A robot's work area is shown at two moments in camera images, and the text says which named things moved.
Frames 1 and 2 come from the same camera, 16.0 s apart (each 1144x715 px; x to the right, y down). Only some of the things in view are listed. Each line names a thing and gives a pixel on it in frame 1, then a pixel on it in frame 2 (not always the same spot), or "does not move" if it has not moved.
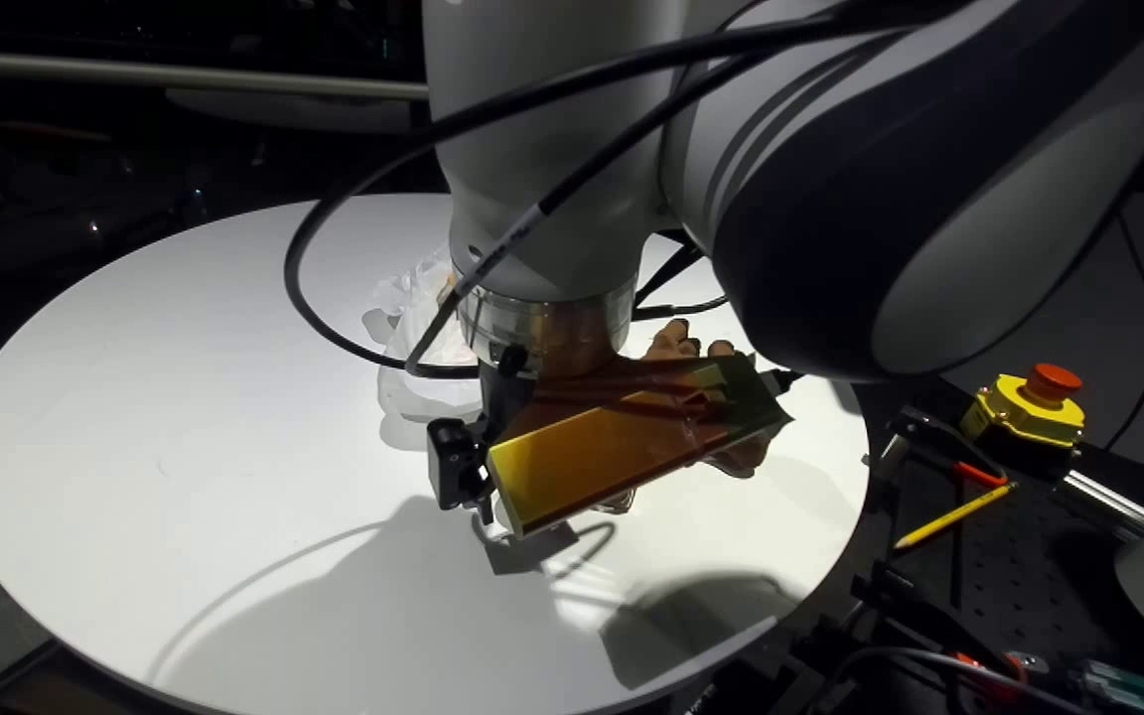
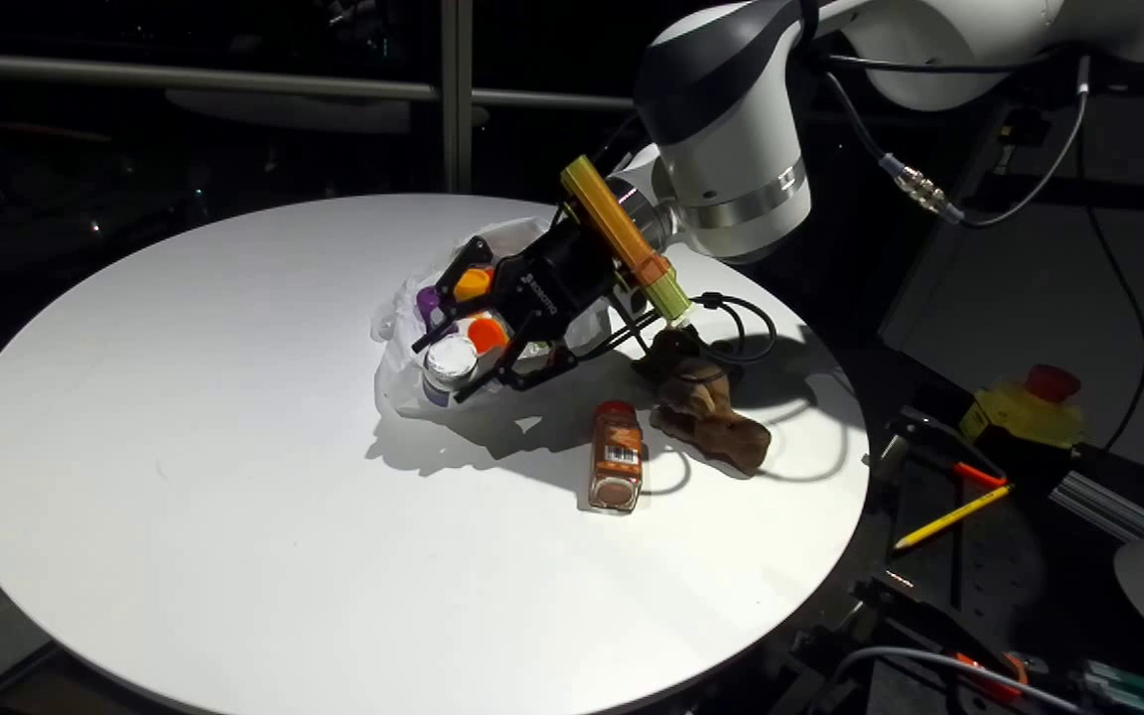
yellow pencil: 951,518 does not move
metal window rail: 175,73 does not move
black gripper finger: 459,452 -> 469,256
